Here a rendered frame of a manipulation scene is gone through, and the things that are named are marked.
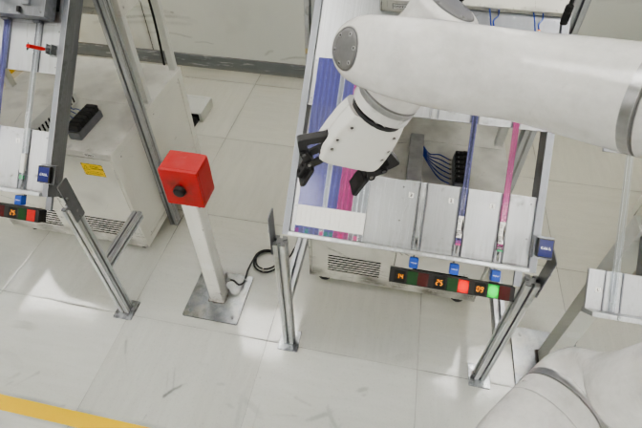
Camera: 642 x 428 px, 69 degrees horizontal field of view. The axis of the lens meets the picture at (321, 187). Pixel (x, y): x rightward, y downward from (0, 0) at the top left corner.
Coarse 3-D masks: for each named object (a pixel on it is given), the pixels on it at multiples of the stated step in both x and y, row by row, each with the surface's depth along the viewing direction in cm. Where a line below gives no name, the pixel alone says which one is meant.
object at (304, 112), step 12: (312, 24) 134; (312, 36) 134; (312, 48) 134; (312, 60) 134; (300, 108) 134; (300, 120) 134; (300, 132) 134; (288, 192) 134; (288, 204) 134; (288, 216) 134; (288, 228) 134
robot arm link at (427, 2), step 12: (420, 0) 50; (432, 0) 50; (444, 0) 52; (456, 0) 53; (408, 12) 52; (420, 12) 50; (432, 12) 50; (444, 12) 50; (456, 12) 51; (468, 12) 53; (372, 96) 58; (384, 96) 57; (396, 108) 57; (408, 108) 58
